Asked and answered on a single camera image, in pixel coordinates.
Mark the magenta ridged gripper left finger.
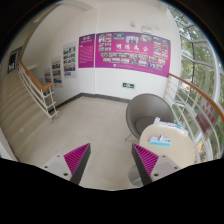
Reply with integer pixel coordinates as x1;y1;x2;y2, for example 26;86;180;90
41;142;92;186

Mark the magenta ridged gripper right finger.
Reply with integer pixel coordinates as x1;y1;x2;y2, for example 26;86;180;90
131;143;182;186

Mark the white power strip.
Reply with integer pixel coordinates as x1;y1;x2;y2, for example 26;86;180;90
148;136;171;146

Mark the white and teal box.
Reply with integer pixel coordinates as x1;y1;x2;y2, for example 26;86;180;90
153;117;188;136

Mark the grey shell chair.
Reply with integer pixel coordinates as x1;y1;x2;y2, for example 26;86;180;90
126;93;174;139

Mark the staircase railing wooden handrail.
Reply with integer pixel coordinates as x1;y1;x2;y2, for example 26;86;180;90
17;59;59;122

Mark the red and white notice sign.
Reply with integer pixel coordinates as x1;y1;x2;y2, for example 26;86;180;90
196;99;219;139

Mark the green exit sign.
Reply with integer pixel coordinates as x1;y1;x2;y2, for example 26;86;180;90
122;83;134;89

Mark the white photo board small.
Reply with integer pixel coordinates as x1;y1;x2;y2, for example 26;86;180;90
44;69;52;84

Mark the white photo board middle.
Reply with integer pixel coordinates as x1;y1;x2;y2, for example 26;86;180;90
51;57;62;88

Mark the white photo board large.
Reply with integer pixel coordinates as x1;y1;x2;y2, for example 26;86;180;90
63;42;76;79

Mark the large magenta photo poster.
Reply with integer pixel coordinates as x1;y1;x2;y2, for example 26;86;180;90
95;32;171;77

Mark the window guard rail wooden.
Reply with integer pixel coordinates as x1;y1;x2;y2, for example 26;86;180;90
164;72;224;158

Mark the small magenta wall poster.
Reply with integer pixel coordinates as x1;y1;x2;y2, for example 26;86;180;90
78;34;95;68

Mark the dark framed wall sign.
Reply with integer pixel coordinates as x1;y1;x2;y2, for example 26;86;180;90
8;47;22;72

